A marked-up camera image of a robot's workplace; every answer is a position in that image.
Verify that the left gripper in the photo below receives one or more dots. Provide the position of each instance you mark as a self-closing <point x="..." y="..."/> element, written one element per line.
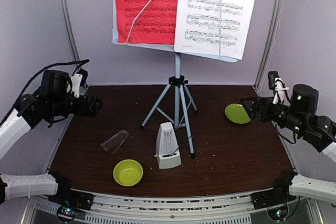
<point x="92" y="110"/>

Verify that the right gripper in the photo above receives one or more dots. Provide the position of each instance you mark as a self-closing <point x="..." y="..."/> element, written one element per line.
<point x="264" y="102"/>

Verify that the clear metronome front cover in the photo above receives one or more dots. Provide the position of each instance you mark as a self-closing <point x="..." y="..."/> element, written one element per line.
<point x="112" y="144"/>

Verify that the white perforated music stand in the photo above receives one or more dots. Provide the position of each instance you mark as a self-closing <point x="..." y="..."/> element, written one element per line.
<point x="183" y="98"/>

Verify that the white metronome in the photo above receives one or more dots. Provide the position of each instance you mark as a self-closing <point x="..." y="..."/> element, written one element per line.
<point x="167" y="151"/>

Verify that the red sheet music page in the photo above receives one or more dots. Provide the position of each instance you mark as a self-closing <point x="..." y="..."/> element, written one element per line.
<point x="146" y="21"/>

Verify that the white sheet music page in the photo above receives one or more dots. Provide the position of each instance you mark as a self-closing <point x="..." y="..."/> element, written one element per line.
<point x="215" y="28"/>

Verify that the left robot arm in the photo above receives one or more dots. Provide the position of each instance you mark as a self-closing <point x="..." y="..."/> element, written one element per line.
<point x="50" y="95"/>

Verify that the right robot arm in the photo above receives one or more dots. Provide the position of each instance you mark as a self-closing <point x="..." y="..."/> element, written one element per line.
<point x="299" y="117"/>

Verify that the green plate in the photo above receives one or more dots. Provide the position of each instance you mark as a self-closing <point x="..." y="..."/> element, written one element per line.
<point x="237" y="114"/>

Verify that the green bowl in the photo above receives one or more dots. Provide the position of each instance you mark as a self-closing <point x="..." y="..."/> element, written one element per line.
<point x="128" y="173"/>

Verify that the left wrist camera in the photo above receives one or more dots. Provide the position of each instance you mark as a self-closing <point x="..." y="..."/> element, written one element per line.
<point x="77" y="81"/>

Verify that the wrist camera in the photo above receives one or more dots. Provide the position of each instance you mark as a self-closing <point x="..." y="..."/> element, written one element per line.
<point x="77" y="81"/>
<point x="279" y="89"/>

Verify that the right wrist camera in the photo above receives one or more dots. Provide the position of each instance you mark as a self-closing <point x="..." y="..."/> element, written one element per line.
<point x="279" y="89"/>

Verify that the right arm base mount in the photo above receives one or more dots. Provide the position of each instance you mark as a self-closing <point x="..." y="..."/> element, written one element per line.
<point x="275" y="201"/>

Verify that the aluminium front rail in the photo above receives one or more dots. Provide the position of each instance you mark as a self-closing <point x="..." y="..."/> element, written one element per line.
<point x="230" y="208"/>

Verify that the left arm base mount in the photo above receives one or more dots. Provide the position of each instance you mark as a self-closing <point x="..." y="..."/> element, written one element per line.
<point x="73" y="207"/>

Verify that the left aluminium frame post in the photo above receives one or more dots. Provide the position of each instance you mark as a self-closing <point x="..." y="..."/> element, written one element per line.
<point x="69" y="30"/>

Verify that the aluminium frame post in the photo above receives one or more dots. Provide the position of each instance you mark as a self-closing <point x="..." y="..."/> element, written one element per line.
<point x="270" y="45"/>
<point x="69" y="30"/>

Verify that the right aluminium frame post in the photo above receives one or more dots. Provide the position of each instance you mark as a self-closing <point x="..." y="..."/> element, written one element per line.
<point x="270" y="45"/>

